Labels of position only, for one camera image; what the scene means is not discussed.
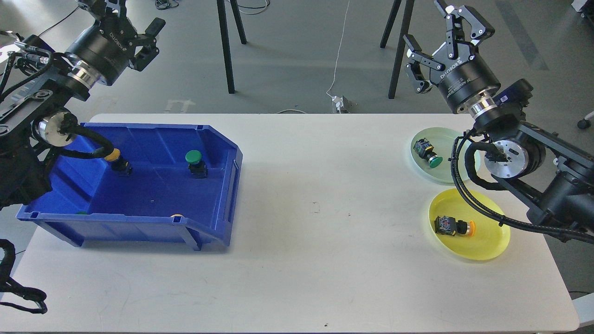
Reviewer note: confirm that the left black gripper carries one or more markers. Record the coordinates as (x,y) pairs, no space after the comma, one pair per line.
(111,44)

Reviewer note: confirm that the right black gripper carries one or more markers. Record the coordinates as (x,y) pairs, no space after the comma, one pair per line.
(464,76)

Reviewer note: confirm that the green push button front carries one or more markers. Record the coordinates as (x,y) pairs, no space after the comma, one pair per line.
(424,149)

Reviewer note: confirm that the green push button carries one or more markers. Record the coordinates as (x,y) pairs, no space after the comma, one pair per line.
(196,165)
(424,149)

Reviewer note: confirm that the yellow push button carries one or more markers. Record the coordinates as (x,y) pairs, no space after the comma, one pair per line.
(118,163)
(446,225)

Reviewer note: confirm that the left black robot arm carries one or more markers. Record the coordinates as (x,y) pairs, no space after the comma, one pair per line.
(37,128)

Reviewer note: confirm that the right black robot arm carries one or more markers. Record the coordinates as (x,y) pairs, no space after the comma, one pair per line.
(551,176)

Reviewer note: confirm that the light green plate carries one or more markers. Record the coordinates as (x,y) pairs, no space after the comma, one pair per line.
(442,140)

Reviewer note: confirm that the yellow push button back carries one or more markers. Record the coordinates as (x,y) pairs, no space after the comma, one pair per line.
(118,163)

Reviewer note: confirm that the green push button back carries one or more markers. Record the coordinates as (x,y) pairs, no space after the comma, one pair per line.
(196,165)

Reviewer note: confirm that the yellow plate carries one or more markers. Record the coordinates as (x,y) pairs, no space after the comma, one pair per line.
(487,240)

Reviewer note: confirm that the black tripod legs right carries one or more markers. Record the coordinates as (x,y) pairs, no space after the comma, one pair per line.
(404,29)

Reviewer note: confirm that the white power adapter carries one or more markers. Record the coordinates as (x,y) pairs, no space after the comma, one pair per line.
(341,105)

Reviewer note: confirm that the blue plastic bin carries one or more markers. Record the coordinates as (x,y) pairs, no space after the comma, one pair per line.
(138,207)

